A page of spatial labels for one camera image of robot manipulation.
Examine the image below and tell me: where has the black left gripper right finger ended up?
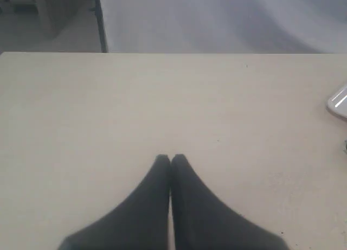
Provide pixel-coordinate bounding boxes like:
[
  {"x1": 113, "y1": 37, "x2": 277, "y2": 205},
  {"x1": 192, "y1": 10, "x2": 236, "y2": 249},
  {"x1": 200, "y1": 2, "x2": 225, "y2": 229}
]
[{"x1": 171, "y1": 154, "x2": 288, "y2": 249}]

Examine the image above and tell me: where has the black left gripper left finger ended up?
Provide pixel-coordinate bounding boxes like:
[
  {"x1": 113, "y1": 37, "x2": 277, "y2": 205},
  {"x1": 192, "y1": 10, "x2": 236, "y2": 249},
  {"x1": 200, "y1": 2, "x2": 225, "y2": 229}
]
[{"x1": 59, "y1": 155, "x2": 171, "y2": 249}]

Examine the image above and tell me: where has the white square plastic tray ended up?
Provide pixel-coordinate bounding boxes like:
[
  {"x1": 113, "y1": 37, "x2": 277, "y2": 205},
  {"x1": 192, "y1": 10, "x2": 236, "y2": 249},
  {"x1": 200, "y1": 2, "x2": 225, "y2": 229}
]
[{"x1": 326, "y1": 83, "x2": 347, "y2": 121}]

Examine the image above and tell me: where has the white backdrop cloth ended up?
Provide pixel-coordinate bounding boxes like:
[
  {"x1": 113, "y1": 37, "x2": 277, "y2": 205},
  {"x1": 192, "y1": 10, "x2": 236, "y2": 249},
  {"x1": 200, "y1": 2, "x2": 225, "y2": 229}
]
[{"x1": 100, "y1": 0, "x2": 346, "y2": 53}]

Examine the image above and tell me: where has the black backdrop stand pole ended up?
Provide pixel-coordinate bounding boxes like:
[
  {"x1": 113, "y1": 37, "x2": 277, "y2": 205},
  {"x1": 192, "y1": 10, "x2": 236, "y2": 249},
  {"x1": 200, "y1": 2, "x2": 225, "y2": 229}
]
[{"x1": 90, "y1": 0, "x2": 108, "y2": 53}]

